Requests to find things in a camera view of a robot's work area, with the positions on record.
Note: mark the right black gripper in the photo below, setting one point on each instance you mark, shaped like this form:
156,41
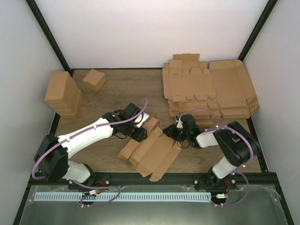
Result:
172,133

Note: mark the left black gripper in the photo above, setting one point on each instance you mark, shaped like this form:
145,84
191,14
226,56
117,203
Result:
138,136

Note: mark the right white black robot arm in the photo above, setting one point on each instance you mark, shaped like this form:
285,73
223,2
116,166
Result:
237,145

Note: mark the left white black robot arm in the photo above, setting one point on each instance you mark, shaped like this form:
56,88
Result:
53,157

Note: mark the small folded cardboard box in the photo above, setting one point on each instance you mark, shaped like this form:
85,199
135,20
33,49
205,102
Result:
94,79

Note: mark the tall folded cardboard box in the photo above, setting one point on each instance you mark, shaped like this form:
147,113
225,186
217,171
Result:
61,85

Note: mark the low folded cardboard box stack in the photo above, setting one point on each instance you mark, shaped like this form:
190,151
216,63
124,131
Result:
70,106

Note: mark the stack of flat cardboard blanks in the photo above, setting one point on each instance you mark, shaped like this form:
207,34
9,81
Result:
187,86

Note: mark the large flat cardboard blanks stack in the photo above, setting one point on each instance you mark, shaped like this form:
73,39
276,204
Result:
235,94

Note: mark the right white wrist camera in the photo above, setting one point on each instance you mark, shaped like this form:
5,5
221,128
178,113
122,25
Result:
179,122

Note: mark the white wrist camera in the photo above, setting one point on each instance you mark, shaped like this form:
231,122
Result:
179,122
141,119

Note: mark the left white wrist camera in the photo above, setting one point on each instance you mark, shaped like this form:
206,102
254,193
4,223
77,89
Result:
141,119

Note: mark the black aluminium frame rail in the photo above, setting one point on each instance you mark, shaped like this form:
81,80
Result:
133,178

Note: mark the grey metal base plate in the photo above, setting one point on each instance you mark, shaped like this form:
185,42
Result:
253,205

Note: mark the light blue slotted cable duct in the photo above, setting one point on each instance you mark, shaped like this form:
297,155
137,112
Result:
123,197

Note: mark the right black frame post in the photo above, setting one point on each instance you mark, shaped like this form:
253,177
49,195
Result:
257,28

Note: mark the black frame post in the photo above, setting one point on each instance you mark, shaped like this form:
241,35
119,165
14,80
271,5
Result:
257,28
48,34

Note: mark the left black frame post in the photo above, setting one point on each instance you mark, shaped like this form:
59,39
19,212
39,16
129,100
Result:
48,34

